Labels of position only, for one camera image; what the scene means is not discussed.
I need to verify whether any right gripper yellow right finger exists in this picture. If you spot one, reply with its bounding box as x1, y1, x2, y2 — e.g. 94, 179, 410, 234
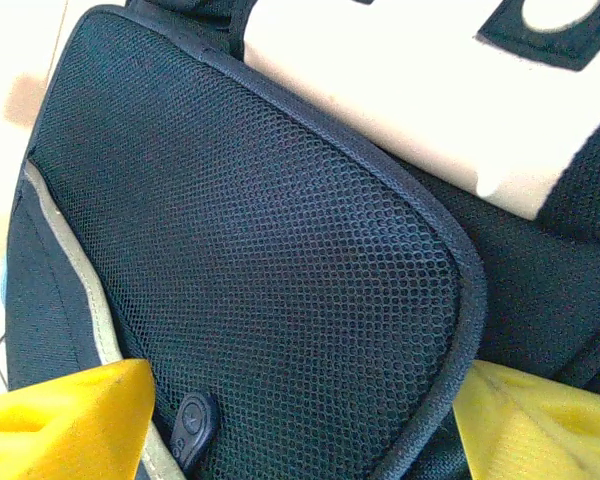
452, 362, 600, 480

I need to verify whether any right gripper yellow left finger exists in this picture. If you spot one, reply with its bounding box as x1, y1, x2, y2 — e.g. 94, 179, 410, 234
0, 357, 156, 480

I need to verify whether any navy blue backpack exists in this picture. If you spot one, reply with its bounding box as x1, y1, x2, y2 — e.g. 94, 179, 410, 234
4, 0, 600, 480

